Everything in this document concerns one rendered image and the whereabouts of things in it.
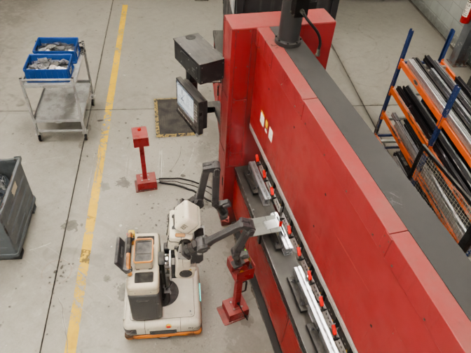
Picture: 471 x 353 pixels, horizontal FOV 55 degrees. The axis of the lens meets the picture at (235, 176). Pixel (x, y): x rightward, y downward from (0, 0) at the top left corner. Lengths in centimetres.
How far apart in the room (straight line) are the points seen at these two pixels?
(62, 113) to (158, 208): 187
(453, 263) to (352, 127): 96
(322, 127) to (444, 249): 93
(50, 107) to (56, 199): 137
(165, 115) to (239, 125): 252
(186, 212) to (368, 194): 146
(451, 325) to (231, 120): 262
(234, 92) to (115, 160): 242
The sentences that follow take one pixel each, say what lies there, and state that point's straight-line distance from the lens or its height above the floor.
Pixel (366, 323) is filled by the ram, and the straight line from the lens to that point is 260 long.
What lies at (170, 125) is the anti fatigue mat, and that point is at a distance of 624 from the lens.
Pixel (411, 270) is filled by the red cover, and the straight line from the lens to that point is 206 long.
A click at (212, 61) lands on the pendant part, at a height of 195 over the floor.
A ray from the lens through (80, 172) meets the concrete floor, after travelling 572.
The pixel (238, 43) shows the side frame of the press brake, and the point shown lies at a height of 218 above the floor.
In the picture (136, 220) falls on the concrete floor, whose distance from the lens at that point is 506.
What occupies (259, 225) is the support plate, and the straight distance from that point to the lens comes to 370.
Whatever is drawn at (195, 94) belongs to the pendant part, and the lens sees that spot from 401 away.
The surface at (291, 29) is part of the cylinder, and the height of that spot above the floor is 243.
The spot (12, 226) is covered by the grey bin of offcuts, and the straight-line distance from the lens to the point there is 479.
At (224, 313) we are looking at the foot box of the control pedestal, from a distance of 437.
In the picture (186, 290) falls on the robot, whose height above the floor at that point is 28.
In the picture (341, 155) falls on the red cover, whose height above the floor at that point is 230.
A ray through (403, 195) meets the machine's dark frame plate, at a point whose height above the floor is 230.
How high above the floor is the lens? 385
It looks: 44 degrees down
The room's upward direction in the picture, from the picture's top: 5 degrees clockwise
